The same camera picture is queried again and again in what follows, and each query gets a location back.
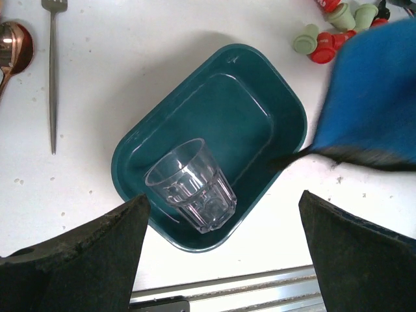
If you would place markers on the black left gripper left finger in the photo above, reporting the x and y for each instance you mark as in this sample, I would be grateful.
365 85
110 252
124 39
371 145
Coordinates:
89 268

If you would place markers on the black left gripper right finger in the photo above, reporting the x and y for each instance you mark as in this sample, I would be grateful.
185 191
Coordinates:
360 266

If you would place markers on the clear glass tumbler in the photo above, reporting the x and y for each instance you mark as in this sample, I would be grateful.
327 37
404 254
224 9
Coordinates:
189 179

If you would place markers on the teal plastic storage basket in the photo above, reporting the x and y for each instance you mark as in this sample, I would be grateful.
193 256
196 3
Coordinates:
247 114

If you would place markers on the red coffee capsule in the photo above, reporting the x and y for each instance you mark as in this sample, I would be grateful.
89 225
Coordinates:
325 51
340 39

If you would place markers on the green coffee capsule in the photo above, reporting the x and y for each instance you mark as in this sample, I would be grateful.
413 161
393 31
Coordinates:
341 18
364 16
306 42

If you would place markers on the blue cloth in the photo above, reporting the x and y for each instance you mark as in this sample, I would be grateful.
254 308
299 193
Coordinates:
368 115

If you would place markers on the rose gold spoon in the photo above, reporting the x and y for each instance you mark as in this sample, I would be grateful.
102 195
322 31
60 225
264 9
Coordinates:
17 50

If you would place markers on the silver fork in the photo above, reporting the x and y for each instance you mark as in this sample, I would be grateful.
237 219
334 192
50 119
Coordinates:
53 7

